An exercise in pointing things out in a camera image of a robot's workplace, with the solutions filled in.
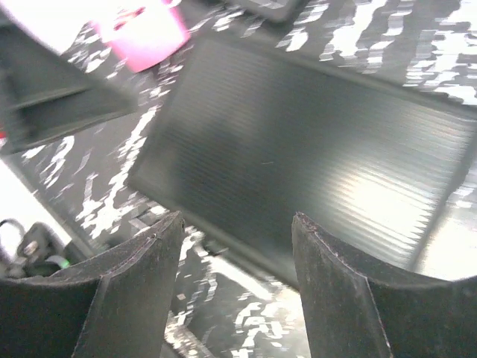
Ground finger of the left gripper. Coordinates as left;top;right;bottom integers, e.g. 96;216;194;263
1;22;136;152

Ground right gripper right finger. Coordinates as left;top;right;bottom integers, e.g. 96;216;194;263
291;213;476;358

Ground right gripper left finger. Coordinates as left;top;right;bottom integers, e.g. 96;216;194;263
1;212;184;357

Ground black poker chip case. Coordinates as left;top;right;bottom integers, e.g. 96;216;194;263
129;33;476;283

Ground pink wedge box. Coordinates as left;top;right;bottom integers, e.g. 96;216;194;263
92;1;190;72

